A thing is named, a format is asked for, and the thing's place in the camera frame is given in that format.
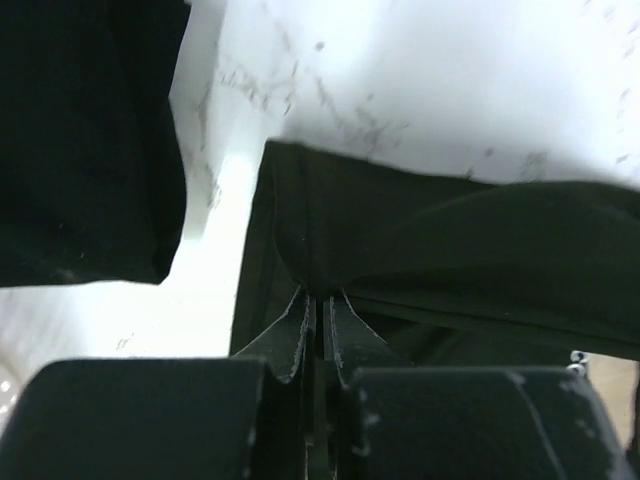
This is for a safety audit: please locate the black printed t shirt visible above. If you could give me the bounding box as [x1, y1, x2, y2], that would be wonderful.
[231, 141, 639, 359]

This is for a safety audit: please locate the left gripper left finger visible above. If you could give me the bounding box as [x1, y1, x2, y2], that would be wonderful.
[232, 289, 315, 479]

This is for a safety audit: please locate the folded black t shirt stack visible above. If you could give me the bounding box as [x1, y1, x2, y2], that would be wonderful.
[1, 1, 190, 287]

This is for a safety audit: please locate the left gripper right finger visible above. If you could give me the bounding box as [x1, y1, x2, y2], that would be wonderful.
[322, 293, 412, 479]

